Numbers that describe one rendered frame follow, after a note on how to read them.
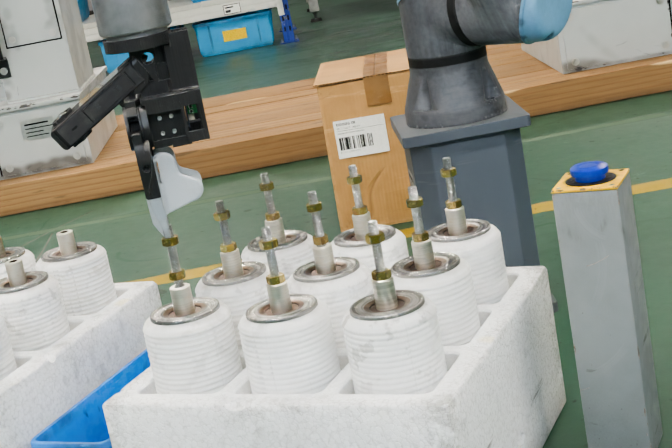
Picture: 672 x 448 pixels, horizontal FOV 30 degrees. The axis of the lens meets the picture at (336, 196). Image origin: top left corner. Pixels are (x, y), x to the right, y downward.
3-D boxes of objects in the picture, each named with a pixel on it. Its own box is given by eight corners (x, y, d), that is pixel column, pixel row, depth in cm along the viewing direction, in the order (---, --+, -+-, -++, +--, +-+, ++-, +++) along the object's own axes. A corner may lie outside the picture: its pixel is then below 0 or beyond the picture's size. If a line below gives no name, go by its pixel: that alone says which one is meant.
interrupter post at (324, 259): (325, 269, 142) (320, 241, 141) (341, 270, 140) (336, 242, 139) (312, 276, 140) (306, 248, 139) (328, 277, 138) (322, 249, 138)
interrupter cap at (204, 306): (234, 307, 134) (233, 301, 134) (177, 332, 129) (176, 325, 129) (193, 298, 140) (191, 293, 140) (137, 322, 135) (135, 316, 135)
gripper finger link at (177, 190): (213, 233, 130) (194, 147, 128) (156, 245, 129) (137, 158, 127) (212, 227, 133) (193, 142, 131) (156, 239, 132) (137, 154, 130)
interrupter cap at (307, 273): (323, 260, 145) (322, 254, 145) (373, 264, 140) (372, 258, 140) (279, 282, 140) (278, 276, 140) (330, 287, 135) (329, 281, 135)
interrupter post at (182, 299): (201, 312, 135) (195, 283, 134) (183, 320, 133) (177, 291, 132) (188, 309, 136) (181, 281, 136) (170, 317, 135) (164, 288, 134)
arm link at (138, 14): (89, 2, 122) (92, -3, 130) (99, 48, 124) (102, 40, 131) (164, -13, 123) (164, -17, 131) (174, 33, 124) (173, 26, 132)
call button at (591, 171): (576, 179, 136) (574, 161, 135) (613, 177, 134) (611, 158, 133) (568, 190, 132) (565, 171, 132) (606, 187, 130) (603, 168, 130)
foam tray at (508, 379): (286, 400, 171) (261, 276, 167) (567, 401, 155) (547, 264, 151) (136, 555, 137) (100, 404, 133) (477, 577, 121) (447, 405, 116)
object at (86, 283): (88, 363, 179) (59, 243, 175) (146, 361, 176) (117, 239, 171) (51, 392, 171) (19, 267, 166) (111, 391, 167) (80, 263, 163)
